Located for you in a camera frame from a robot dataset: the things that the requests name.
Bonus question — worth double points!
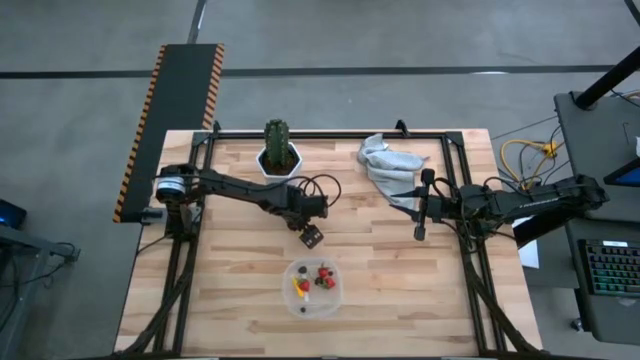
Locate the laptop with blue screen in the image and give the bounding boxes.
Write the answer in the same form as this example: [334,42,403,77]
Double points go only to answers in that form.
[603,158,640,189]

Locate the gray metal stand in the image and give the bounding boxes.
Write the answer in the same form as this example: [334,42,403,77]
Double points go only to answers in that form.
[0,223,81,360]

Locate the yellow power cable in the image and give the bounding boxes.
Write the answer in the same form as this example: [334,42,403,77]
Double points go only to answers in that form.
[501,138,560,191]

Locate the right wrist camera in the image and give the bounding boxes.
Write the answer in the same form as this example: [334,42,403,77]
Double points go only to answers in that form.
[430,194,454,220]

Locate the clear plastic tupperware container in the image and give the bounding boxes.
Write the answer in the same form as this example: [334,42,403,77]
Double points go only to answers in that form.
[282,255,345,321]

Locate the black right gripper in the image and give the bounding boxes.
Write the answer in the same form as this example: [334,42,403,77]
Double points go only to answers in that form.
[390,167,454,240]

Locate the gray cloth towel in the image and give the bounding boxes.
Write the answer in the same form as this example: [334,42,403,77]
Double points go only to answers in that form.
[356,132,430,210]

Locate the dark device with blue light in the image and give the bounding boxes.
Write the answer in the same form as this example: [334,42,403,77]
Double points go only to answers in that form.
[0,198,29,230]

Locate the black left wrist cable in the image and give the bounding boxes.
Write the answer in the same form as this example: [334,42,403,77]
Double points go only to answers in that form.
[294,173,343,209]

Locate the black pole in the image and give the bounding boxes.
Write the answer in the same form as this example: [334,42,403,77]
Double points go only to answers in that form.
[573,45,640,110]

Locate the green cucumber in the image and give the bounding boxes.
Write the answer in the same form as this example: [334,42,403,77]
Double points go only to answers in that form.
[263,118,292,171]

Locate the dark gray desk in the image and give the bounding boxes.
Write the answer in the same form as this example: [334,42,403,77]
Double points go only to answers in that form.
[564,217,640,346]

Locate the white paper sheet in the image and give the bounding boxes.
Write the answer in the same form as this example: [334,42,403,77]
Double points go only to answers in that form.
[517,215,541,270]

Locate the backlit computer keyboard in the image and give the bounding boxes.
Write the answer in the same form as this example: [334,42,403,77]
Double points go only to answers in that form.
[578,238,640,297]

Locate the black mat with striped edges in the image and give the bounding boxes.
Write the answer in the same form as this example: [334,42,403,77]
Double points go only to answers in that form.
[112,43,226,224]

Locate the black aluminium rig frame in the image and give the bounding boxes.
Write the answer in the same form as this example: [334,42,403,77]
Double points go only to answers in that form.
[113,119,549,360]

